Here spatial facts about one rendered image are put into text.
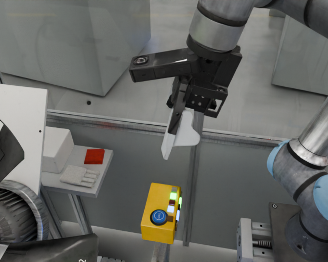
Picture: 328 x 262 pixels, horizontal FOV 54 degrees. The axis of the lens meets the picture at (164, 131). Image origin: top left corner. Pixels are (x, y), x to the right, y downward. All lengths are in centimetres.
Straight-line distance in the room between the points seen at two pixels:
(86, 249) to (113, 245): 136
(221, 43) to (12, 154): 48
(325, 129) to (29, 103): 82
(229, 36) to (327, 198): 54
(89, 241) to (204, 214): 108
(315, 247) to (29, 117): 89
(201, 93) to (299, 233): 61
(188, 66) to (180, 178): 111
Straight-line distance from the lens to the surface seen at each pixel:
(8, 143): 76
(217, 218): 182
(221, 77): 52
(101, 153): 143
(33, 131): 102
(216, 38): 47
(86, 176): 137
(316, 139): 91
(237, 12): 46
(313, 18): 47
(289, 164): 94
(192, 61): 49
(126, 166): 158
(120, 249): 215
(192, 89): 51
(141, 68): 51
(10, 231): 98
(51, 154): 135
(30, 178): 105
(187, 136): 54
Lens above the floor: 193
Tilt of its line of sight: 44 degrees down
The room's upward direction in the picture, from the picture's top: straight up
